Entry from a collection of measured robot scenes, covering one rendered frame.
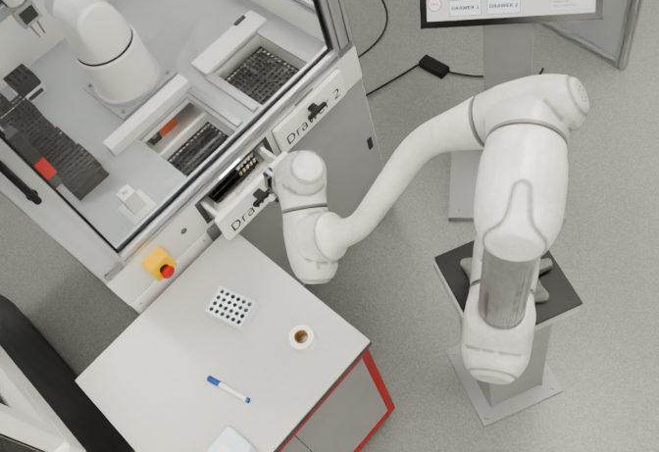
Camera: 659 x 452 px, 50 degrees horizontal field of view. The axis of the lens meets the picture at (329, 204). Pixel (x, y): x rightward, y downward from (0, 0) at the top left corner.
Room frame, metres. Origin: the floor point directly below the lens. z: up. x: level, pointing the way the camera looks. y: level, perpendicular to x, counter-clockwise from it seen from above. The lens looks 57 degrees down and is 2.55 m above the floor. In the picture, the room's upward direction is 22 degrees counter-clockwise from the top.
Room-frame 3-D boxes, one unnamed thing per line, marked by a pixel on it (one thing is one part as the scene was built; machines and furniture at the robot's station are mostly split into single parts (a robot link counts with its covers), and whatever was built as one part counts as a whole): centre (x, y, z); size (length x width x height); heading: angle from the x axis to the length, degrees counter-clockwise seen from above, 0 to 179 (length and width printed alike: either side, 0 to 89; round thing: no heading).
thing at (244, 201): (1.21, 0.19, 0.87); 0.29 x 0.02 x 0.11; 118
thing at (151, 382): (0.82, 0.44, 0.38); 0.62 x 0.58 x 0.76; 118
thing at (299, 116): (1.43, -0.05, 0.87); 0.29 x 0.02 x 0.11; 118
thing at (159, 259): (1.11, 0.51, 0.88); 0.07 x 0.05 x 0.07; 118
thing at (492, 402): (0.72, -0.35, 0.38); 0.30 x 0.30 x 0.76; 3
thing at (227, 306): (0.94, 0.36, 0.78); 0.12 x 0.08 x 0.04; 43
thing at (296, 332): (0.78, 0.20, 0.78); 0.07 x 0.07 x 0.04
